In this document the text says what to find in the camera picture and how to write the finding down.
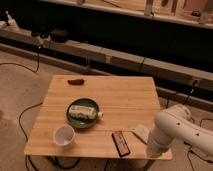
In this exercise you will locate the black rectangular eraser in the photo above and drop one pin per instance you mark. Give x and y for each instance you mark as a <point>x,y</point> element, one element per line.
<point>120,143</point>

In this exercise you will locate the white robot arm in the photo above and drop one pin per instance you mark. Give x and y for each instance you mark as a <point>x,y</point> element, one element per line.
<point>174,123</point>

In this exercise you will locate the small red-brown object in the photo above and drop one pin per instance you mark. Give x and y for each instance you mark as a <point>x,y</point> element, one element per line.
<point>76,82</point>

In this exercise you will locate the clear plastic bottle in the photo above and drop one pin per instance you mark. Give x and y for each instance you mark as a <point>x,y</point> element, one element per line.
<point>84,112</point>

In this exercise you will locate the green round plate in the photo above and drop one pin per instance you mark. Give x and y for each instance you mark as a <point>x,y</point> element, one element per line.
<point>80,122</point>

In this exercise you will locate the white cloth piece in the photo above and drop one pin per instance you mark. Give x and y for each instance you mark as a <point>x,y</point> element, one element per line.
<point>141,132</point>

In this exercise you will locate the white paper cup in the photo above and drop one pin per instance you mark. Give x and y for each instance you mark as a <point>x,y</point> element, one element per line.
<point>64,135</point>

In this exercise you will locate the black box on ledge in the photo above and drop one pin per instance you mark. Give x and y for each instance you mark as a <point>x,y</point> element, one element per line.
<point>60,36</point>

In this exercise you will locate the white spray bottle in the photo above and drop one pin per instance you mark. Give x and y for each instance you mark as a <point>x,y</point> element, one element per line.
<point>12,22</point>

